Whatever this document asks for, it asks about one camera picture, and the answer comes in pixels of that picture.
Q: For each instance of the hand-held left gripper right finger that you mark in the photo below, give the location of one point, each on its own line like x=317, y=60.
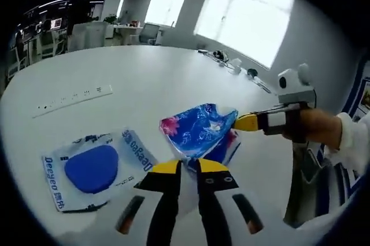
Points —
x=211, y=205

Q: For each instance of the wall poster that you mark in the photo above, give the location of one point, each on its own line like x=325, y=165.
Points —
x=362, y=95

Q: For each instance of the white table socket strip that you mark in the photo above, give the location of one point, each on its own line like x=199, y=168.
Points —
x=72, y=99

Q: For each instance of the person in white, masked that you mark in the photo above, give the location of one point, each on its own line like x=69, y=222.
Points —
x=318, y=188

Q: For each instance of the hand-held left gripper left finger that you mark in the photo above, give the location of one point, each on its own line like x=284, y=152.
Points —
x=164, y=199

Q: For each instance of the white cabinet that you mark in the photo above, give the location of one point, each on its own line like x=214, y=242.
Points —
x=89, y=36

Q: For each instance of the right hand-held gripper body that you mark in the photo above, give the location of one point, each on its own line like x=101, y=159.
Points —
x=297, y=89

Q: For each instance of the person's right hand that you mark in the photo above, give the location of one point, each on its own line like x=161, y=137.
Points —
x=318, y=127

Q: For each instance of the grey office chair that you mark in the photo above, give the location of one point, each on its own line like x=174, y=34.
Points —
x=149, y=33

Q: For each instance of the green potted plant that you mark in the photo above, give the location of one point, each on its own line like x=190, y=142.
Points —
x=110, y=19

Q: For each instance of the blue sponge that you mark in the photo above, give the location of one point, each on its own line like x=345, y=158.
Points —
x=92, y=168

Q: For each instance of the blue floral tissue packet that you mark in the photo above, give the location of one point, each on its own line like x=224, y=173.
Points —
x=196, y=130

